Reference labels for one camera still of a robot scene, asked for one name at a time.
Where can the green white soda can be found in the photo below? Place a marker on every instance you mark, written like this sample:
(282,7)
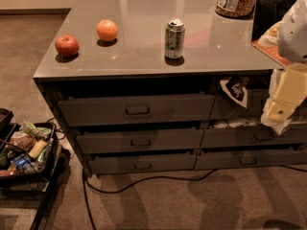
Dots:
(174,38)

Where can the green bag in bin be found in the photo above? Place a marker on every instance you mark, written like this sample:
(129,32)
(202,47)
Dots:
(35,131)

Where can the grey drawer cabinet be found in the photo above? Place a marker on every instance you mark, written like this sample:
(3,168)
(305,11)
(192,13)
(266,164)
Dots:
(134,64)

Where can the orange laptop keyboard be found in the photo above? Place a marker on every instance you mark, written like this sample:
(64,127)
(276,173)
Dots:
(271,52)

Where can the black bin of snacks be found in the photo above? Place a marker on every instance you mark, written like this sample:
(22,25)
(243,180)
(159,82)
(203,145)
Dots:
(14,142)

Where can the yellow snack in bin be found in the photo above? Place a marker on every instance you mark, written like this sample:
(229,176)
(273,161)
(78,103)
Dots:
(37,149)

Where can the orange fruit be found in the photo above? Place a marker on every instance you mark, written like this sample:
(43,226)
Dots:
(107,30)

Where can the large snack jar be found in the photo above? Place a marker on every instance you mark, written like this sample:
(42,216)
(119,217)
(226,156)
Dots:
(234,8)

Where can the red apple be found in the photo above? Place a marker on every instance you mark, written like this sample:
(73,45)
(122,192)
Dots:
(67,45)

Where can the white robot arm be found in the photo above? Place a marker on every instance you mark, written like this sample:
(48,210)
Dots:
(291,38)

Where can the blue packet in bin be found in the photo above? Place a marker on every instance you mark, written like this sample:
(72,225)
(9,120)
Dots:
(21,160)

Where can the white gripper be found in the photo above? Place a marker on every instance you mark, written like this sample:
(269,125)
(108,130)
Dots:
(294,33)

